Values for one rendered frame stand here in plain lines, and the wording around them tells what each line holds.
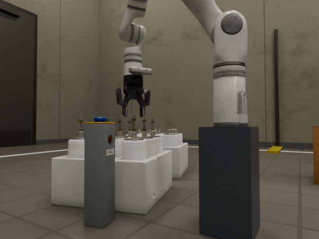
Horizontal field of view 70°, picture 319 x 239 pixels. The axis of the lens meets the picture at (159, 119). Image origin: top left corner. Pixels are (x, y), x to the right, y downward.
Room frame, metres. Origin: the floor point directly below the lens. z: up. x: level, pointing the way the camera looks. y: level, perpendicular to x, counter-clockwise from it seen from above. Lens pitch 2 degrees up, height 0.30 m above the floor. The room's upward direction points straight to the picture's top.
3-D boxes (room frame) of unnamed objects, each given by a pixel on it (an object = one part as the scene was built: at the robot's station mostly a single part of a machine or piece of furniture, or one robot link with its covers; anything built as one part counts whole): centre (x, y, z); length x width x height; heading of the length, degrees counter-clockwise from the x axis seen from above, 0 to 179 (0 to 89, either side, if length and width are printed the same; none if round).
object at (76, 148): (0.95, 0.33, 0.16); 0.10 x 0.10 x 0.18
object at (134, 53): (0.88, 0.09, 0.62); 0.09 x 0.07 x 0.15; 115
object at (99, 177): (0.73, 0.19, 0.16); 0.07 x 0.07 x 0.31; 74
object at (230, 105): (0.67, -0.21, 0.39); 0.09 x 0.09 x 0.17; 59
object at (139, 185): (1.03, 0.18, 0.09); 0.39 x 0.39 x 0.18; 74
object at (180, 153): (1.55, 0.03, 0.09); 0.39 x 0.39 x 0.18; 76
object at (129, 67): (0.86, 0.09, 0.52); 0.11 x 0.09 x 0.06; 33
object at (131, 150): (0.88, 0.10, 0.16); 0.10 x 0.10 x 0.18
